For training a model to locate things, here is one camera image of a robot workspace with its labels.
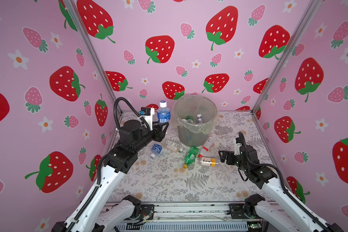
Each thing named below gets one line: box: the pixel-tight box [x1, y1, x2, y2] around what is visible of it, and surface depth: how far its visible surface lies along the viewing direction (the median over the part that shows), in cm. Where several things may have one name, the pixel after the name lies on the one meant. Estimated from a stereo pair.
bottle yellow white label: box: [197, 156, 220, 167], surface depth 89 cm
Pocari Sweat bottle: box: [150, 143, 163, 159], surface depth 95 cm
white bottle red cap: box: [198, 132, 218, 159], surface depth 97 cm
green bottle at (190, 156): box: [182, 146, 200, 169], surface depth 92 cm
